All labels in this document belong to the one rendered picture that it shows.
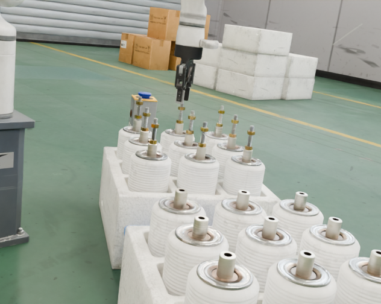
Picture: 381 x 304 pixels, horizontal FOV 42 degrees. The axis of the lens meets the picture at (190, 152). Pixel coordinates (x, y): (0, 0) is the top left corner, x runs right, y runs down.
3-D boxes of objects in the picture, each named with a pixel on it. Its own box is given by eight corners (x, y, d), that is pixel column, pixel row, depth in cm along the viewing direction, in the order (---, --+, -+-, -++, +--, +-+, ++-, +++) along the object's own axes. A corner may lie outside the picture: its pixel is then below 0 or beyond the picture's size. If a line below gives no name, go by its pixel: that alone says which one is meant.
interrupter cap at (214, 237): (181, 249, 73) (182, 245, 73) (169, 227, 80) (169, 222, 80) (229, 248, 75) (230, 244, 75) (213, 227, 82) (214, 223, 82)
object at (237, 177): (258, 238, 124) (270, 169, 119) (220, 236, 122) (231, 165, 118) (248, 222, 133) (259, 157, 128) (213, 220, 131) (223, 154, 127)
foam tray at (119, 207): (111, 269, 114) (119, 195, 109) (98, 204, 150) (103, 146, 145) (269, 268, 124) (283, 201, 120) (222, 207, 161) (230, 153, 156)
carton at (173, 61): (192, 71, 536) (195, 43, 528) (175, 70, 520) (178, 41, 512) (174, 66, 557) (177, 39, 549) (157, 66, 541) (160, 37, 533)
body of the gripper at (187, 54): (179, 40, 140) (175, 74, 142) (172, 41, 132) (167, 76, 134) (205, 44, 138) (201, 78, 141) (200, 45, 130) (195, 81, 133)
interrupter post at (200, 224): (193, 240, 76) (196, 221, 75) (188, 234, 78) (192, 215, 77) (208, 240, 77) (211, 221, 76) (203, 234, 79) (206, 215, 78)
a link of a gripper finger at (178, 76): (176, 64, 131) (175, 85, 134) (175, 66, 130) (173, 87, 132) (187, 66, 131) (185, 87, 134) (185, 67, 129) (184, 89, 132)
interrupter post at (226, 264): (218, 281, 65) (222, 259, 64) (213, 272, 68) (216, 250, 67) (236, 281, 66) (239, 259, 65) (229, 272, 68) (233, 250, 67)
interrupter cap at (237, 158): (264, 168, 120) (265, 165, 120) (234, 165, 119) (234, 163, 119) (257, 158, 127) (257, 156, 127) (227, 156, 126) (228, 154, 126)
